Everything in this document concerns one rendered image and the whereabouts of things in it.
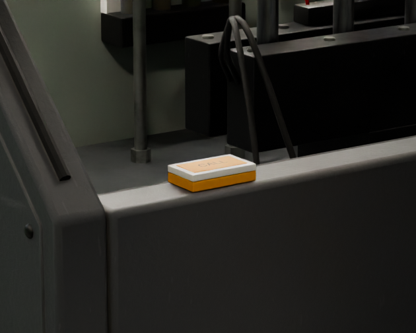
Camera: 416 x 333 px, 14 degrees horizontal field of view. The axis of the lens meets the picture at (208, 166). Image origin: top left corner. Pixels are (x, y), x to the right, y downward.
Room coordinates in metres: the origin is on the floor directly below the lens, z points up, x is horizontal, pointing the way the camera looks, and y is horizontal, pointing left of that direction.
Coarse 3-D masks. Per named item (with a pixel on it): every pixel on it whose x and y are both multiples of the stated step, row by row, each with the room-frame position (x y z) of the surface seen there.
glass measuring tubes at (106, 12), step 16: (112, 0) 1.65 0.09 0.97; (128, 0) 1.64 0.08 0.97; (160, 0) 1.66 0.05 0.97; (176, 0) 1.70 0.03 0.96; (192, 0) 1.68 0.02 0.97; (208, 0) 1.72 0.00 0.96; (224, 0) 1.70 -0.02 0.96; (112, 16) 1.64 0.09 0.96; (128, 16) 1.64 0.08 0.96; (160, 16) 1.65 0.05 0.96; (176, 16) 1.66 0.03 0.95; (192, 16) 1.67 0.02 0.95; (208, 16) 1.68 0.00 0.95; (224, 16) 1.69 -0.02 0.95; (112, 32) 1.64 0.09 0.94; (128, 32) 1.63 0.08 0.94; (160, 32) 1.65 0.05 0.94; (176, 32) 1.66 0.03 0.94; (192, 32) 1.67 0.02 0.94; (208, 32) 1.68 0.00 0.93
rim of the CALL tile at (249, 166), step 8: (200, 160) 1.11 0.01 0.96; (240, 160) 1.11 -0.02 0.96; (168, 168) 1.10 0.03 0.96; (176, 168) 1.09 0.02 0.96; (224, 168) 1.09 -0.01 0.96; (232, 168) 1.10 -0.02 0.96; (240, 168) 1.10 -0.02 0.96; (248, 168) 1.10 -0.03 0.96; (184, 176) 1.09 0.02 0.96; (192, 176) 1.08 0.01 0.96; (200, 176) 1.08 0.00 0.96; (208, 176) 1.08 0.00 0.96; (216, 176) 1.09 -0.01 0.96
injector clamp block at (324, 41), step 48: (192, 48) 1.43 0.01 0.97; (288, 48) 1.39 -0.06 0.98; (336, 48) 1.40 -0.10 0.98; (384, 48) 1.43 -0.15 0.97; (192, 96) 1.43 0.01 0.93; (240, 96) 1.37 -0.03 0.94; (288, 96) 1.38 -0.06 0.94; (336, 96) 1.40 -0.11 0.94; (384, 96) 1.43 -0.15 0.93; (240, 144) 1.37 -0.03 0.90; (336, 144) 1.46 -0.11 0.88
